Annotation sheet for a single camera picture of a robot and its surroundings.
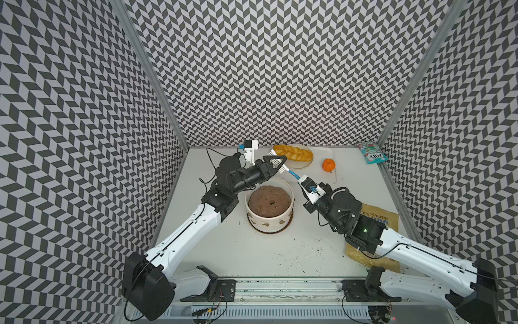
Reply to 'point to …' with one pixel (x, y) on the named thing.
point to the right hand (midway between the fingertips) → (303, 181)
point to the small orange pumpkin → (328, 165)
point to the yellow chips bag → (388, 219)
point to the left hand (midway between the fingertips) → (285, 162)
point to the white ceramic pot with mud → (269, 206)
